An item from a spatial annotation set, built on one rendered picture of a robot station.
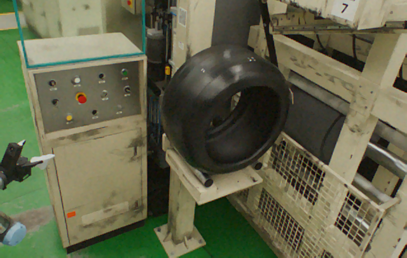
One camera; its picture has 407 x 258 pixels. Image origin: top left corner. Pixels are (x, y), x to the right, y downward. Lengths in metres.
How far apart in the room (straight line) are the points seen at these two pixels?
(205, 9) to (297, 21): 0.40
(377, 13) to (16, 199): 2.56
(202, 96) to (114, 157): 0.90
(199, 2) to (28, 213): 1.93
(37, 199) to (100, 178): 0.88
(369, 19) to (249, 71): 0.43
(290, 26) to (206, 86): 0.53
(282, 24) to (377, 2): 0.52
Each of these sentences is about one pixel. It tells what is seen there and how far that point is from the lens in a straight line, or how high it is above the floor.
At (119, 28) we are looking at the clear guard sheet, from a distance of 1.72.
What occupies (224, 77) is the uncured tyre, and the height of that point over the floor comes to 1.40.
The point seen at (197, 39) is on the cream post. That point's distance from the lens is 1.59.
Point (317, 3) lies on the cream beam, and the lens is 1.33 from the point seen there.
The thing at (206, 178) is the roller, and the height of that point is 0.92.
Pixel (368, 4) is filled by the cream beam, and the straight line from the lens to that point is 1.23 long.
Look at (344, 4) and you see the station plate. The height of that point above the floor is 1.70.
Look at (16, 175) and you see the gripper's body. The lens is 1.48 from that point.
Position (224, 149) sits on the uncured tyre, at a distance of 1.73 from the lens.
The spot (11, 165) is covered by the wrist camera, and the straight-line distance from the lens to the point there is 1.42.
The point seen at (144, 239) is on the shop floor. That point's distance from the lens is 2.48.
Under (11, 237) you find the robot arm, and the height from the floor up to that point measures 0.97.
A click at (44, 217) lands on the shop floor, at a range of 2.73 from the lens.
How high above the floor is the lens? 1.93
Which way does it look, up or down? 32 degrees down
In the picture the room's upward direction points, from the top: 5 degrees clockwise
